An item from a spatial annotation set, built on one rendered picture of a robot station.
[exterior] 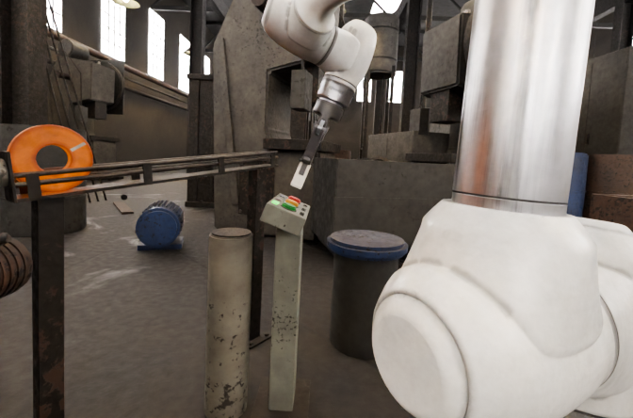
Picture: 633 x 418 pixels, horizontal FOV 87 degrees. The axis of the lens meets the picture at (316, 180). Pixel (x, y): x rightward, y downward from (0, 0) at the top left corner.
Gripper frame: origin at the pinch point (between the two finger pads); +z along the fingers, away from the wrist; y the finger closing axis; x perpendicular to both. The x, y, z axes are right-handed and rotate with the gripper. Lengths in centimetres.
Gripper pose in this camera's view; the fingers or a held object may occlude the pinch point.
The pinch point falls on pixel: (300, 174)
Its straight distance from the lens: 87.8
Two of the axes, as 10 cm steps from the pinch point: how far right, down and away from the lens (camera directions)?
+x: 9.2, 4.0, 0.0
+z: -3.9, 9.2, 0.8
